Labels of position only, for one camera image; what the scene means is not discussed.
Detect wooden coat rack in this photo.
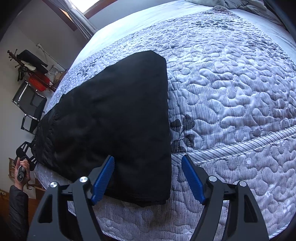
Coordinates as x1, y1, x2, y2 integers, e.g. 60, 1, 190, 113
7, 50, 56, 92

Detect black chrome chair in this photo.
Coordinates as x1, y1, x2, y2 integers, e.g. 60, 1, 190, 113
12, 80, 47, 134

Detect wooden framed window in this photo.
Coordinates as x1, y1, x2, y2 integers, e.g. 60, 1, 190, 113
44, 1, 116, 31

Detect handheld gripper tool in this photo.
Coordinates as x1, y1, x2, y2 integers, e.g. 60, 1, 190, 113
14, 142, 37, 171

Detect black garment on rack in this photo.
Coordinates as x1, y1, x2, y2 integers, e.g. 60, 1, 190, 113
16, 50, 48, 74

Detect wooden bench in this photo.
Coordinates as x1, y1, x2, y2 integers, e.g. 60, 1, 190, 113
7, 157, 47, 223

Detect striped cloth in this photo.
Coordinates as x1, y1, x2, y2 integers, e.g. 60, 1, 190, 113
46, 65, 61, 82

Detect person's left hand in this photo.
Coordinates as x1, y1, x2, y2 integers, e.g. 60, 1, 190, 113
14, 158, 31, 191

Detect grey curtain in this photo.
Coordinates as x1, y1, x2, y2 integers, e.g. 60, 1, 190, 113
62, 1, 97, 40

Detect black pants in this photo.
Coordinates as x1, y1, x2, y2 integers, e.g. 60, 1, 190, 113
32, 51, 171, 207

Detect white wall rail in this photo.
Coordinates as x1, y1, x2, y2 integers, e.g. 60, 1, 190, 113
36, 43, 67, 71

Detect quilted grey-white mattress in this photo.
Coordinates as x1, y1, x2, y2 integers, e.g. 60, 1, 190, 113
48, 1, 295, 240

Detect grey crumpled blanket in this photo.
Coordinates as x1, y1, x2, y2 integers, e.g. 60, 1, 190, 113
187, 0, 284, 27

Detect red bag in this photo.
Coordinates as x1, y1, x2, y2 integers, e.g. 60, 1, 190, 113
29, 72, 50, 92

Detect black jacket sleeve forearm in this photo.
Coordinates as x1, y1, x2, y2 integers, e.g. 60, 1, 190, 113
9, 185, 29, 240

